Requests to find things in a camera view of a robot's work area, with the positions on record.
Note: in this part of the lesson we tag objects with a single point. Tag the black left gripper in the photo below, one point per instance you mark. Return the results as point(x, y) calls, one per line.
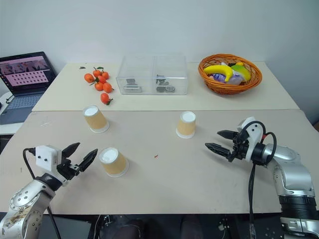
point(67, 169)

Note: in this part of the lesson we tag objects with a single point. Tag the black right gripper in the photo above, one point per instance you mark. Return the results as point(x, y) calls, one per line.
point(240, 149)

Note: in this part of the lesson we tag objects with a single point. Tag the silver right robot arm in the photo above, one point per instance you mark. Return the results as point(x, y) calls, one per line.
point(294, 174)

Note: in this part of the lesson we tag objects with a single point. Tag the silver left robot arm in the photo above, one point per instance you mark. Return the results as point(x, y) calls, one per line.
point(25, 199)

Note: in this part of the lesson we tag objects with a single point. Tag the tan ribbed paper cup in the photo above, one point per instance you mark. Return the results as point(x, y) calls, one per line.
point(186, 125)
point(114, 163)
point(96, 120)

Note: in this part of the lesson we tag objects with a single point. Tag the orange wicker basket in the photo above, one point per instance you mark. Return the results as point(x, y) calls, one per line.
point(216, 88)

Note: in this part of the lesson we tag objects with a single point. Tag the orange tangerine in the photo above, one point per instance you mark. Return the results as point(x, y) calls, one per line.
point(99, 86)
point(105, 98)
point(107, 87)

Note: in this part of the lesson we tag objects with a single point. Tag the purple white toy vegetable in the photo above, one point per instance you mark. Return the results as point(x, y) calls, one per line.
point(225, 78)

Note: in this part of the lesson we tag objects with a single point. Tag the yellow toy banana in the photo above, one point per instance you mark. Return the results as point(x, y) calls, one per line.
point(220, 70)

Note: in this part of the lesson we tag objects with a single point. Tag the green toy fruit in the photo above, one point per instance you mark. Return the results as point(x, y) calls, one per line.
point(235, 67)

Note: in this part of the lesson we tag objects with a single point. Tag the dark round metal part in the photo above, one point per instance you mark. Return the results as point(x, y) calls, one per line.
point(166, 88)

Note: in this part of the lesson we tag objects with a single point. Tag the small orange toy fruit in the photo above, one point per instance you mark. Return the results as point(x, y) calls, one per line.
point(239, 64)

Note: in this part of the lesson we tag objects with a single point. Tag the silver flat metal part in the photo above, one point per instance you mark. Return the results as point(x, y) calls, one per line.
point(131, 87)

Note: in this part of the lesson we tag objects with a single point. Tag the black small clip part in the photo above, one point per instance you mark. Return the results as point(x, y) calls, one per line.
point(160, 79)

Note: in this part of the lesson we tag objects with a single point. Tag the dark small metal part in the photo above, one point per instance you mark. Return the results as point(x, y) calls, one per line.
point(129, 81)

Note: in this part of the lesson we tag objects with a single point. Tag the dark rounded shape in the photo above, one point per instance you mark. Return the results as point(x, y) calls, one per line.
point(133, 229)

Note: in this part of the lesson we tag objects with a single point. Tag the clear plastic drawer box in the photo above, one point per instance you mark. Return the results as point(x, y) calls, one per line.
point(152, 74)

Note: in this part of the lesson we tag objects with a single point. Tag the open dark laptop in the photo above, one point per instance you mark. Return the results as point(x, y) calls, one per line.
point(23, 74)

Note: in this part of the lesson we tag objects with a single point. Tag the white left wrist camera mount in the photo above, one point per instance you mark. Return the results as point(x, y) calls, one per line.
point(46, 156)

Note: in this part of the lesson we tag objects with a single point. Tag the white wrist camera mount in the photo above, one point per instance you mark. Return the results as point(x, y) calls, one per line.
point(46, 156)
point(255, 132)

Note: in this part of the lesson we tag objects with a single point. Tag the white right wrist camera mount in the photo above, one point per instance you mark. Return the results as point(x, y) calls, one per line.
point(255, 132)

